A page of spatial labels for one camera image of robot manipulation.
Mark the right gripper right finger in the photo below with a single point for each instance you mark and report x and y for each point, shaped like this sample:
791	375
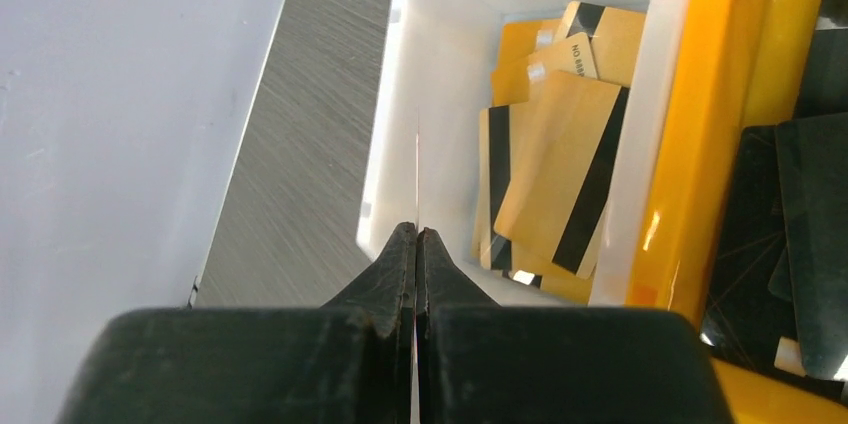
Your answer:
482	362

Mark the yellow bin with black item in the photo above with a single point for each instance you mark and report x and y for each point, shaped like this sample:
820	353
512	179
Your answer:
741	64

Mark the brown items in white bin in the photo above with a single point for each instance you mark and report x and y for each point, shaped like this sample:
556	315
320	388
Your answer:
548	143

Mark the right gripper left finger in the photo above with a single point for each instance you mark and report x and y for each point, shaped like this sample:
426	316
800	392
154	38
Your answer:
347	361

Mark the white plastic bin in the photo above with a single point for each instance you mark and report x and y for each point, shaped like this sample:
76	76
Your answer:
438	58

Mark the black wallet in bin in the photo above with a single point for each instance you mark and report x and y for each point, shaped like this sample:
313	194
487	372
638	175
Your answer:
777	301

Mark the gold card with black stripe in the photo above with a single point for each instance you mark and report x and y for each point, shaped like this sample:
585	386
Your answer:
415	387

